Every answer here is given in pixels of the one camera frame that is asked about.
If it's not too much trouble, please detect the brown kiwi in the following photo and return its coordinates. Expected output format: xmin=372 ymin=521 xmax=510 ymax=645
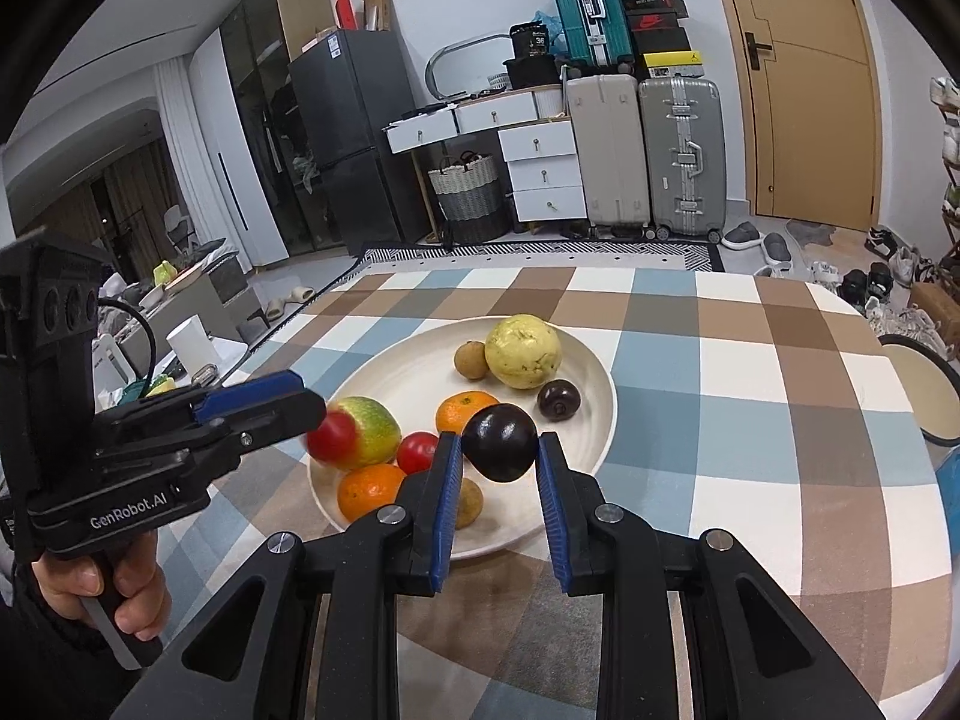
xmin=455 ymin=476 xmax=485 ymax=530

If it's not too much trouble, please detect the large orange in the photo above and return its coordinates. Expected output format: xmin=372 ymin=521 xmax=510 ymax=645
xmin=435 ymin=391 xmax=502 ymax=441

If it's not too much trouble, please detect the yellow guava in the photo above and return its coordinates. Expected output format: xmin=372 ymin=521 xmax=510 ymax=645
xmin=483 ymin=314 xmax=564 ymax=390

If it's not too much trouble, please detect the cardboard box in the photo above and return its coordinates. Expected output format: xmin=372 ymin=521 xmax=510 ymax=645
xmin=269 ymin=0 xmax=335 ymax=62

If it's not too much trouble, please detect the black cable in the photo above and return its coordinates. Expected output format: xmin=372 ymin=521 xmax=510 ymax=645
xmin=97 ymin=298 xmax=156 ymax=385

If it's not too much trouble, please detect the person's left forearm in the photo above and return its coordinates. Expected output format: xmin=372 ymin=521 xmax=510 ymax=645
xmin=0 ymin=559 xmax=151 ymax=720

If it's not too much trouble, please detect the dark purple passion fruit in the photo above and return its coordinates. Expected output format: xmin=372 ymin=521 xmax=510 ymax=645
xmin=460 ymin=403 xmax=539 ymax=483
xmin=535 ymin=379 xmax=583 ymax=422

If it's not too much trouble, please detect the black refrigerator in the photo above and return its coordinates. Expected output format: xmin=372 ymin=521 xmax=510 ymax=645
xmin=288 ymin=28 xmax=434 ymax=249

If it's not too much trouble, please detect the white drawer dresser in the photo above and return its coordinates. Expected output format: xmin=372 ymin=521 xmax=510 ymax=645
xmin=384 ymin=82 xmax=589 ymax=226

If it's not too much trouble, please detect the blue plastic bag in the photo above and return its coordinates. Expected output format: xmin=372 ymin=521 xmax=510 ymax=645
xmin=532 ymin=8 xmax=569 ymax=54

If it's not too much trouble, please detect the white glass-door wardrobe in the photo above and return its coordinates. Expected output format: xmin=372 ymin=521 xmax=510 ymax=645
xmin=187 ymin=0 xmax=317 ymax=265

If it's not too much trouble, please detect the red tomato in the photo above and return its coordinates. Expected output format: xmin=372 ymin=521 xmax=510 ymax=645
xmin=305 ymin=410 xmax=358 ymax=465
xmin=395 ymin=431 xmax=440 ymax=476

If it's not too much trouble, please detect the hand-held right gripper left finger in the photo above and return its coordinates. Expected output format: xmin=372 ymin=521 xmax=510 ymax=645
xmin=112 ymin=431 xmax=464 ymax=720

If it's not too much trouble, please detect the plain black box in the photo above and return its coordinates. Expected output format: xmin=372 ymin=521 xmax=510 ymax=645
xmin=637 ymin=28 xmax=696 ymax=54

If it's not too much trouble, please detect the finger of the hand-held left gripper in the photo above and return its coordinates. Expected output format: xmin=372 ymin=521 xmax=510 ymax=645
xmin=97 ymin=370 xmax=308 ymax=430
xmin=94 ymin=388 xmax=329 ymax=488

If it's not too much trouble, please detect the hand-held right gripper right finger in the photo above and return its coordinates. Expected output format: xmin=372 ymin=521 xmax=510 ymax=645
xmin=536 ymin=431 xmax=887 ymax=720

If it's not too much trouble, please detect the grey door mat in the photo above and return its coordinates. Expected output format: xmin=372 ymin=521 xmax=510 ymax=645
xmin=785 ymin=218 xmax=839 ymax=249

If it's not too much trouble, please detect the shoe rack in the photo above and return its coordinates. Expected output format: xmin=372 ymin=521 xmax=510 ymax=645
xmin=928 ymin=75 xmax=960 ymax=265

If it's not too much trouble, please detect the oval mirror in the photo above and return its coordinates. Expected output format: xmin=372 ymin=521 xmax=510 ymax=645
xmin=424 ymin=33 xmax=512 ymax=99

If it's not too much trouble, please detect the wooden door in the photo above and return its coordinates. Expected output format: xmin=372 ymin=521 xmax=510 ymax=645
xmin=703 ymin=0 xmax=884 ymax=235

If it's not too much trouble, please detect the woven laundry basket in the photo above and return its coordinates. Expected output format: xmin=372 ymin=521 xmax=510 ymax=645
xmin=427 ymin=151 xmax=512 ymax=245

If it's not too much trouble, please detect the cream round plate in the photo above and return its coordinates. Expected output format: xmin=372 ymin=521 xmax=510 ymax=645
xmin=307 ymin=314 xmax=618 ymax=561

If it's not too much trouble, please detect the black hat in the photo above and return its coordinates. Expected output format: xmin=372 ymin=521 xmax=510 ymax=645
xmin=502 ymin=53 xmax=560 ymax=90

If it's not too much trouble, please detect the teal suitcase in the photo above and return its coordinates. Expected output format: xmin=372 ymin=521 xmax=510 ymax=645
xmin=544 ymin=0 xmax=639 ymax=80

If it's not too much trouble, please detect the silver suitcase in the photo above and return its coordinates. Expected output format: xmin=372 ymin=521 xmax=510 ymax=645
xmin=637 ymin=76 xmax=728 ymax=245

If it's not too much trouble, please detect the beige suitcase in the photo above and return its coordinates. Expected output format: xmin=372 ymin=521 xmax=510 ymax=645
xmin=564 ymin=73 xmax=653 ymax=242

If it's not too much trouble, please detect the small brown longan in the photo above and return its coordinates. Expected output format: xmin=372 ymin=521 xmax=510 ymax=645
xmin=453 ymin=340 xmax=493 ymax=384

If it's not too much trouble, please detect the checkered tablecloth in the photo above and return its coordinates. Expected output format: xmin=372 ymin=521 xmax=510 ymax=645
xmin=150 ymin=266 xmax=950 ymax=720

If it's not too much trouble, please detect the pile of shoes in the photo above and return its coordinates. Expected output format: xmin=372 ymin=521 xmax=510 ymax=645
xmin=808 ymin=225 xmax=960 ymax=362

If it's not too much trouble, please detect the green yellow mango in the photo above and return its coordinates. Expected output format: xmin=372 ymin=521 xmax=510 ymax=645
xmin=329 ymin=395 xmax=403 ymax=467

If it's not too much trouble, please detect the small orange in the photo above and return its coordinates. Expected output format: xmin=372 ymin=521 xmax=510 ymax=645
xmin=337 ymin=463 xmax=408 ymax=523

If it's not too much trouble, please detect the yellow and black box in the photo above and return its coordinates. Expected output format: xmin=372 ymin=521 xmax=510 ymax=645
xmin=643 ymin=48 xmax=707 ymax=80

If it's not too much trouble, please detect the small black printed box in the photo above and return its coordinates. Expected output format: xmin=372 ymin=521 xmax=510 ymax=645
xmin=508 ymin=22 xmax=553 ymax=62

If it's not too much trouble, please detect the person's left hand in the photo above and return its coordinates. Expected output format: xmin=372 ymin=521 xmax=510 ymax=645
xmin=34 ymin=531 xmax=173 ymax=644

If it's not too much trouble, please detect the white cylinder container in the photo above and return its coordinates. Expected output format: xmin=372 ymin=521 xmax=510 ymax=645
xmin=166 ymin=316 xmax=216 ymax=377

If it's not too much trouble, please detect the white office chair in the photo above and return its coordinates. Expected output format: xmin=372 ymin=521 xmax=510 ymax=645
xmin=160 ymin=203 xmax=197 ymax=257

